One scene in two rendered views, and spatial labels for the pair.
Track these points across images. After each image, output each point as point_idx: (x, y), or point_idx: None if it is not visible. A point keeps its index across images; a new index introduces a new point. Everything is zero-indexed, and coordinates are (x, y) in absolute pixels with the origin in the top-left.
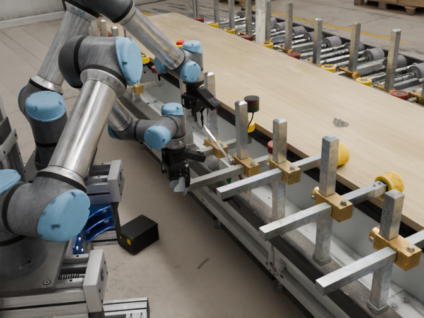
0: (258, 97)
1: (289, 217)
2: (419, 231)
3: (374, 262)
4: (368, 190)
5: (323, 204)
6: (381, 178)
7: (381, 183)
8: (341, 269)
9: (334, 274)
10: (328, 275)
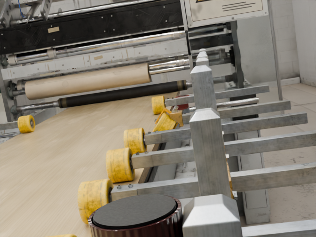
0: (104, 205)
1: (309, 166)
2: (175, 151)
3: (256, 138)
4: (148, 183)
5: (238, 175)
6: (107, 186)
7: (116, 188)
8: (296, 134)
9: (307, 133)
10: (314, 132)
